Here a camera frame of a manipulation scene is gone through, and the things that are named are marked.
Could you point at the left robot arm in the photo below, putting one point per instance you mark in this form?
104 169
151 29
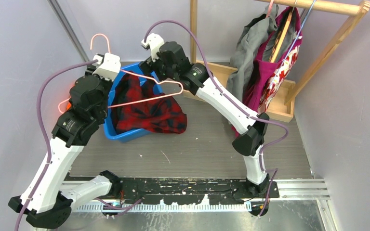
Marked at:
44 204

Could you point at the floral white red garment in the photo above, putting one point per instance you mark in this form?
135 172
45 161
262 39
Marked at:
277 64

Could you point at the magenta garment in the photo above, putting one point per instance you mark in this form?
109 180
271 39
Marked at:
253 91

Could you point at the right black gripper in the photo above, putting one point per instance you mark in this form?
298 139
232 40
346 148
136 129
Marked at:
149 64

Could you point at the blue wire hanger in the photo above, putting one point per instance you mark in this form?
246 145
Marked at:
303 25

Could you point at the red plaid skirt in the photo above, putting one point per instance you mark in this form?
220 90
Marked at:
163 115

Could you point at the blue plastic bin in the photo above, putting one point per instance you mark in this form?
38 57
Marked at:
121 124

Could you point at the grey garment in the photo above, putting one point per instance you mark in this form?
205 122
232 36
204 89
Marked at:
254 34

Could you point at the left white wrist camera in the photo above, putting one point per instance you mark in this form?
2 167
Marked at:
107 66

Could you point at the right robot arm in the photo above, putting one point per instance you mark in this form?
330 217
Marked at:
251 133

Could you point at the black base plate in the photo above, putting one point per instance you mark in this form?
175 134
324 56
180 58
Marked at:
189 195

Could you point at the wooden hanger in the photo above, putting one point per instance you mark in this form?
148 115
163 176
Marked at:
282 37

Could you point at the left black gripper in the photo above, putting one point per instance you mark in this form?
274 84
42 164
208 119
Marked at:
90 69

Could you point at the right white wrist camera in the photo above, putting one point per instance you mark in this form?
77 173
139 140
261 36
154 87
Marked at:
153 42

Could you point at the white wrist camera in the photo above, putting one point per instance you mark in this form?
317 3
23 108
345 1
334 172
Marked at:
153 42
107 66

